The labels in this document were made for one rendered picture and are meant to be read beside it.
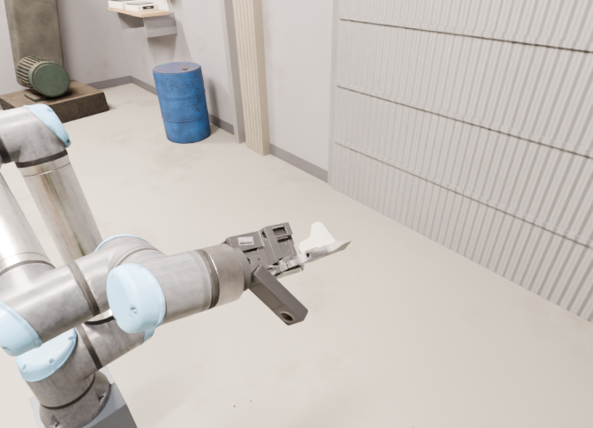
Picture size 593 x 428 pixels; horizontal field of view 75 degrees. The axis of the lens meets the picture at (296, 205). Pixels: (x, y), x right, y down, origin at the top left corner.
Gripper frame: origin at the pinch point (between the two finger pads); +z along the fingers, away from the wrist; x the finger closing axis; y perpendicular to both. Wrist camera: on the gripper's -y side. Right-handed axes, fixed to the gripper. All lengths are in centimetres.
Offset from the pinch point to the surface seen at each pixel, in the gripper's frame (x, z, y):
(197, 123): 274, 144, 211
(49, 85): 384, 37, 336
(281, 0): 111, 156, 216
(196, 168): 259, 118, 149
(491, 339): 70, 149, -58
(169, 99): 263, 117, 232
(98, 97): 397, 91, 330
